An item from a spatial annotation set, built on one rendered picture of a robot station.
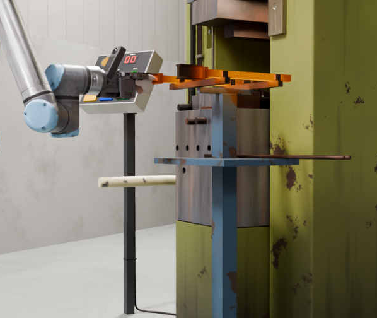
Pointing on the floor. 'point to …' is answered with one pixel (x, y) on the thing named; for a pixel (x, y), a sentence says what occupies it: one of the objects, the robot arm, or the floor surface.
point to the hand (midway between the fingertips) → (152, 77)
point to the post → (128, 216)
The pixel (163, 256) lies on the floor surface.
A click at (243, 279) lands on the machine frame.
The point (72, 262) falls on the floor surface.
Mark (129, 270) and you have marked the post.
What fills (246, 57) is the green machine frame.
